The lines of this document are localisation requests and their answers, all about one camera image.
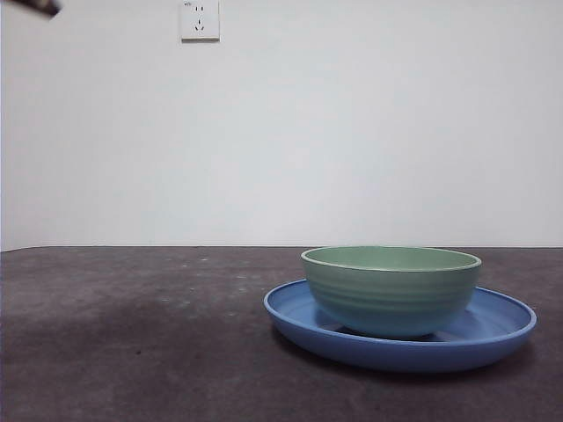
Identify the green ribbed bowl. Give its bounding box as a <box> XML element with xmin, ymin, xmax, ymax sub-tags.
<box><xmin>301</xmin><ymin>244</ymin><xmax>483</xmax><ymax>339</ymax></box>

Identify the blue round plate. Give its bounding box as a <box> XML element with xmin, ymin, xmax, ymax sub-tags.
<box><xmin>263</xmin><ymin>279</ymin><xmax>538</xmax><ymax>374</ymax></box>

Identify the white wall socket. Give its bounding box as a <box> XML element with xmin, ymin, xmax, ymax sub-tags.
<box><xmin>180</xmin><ymin>0</ymin><xmax>221</xmax><ymax>44</ymax></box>

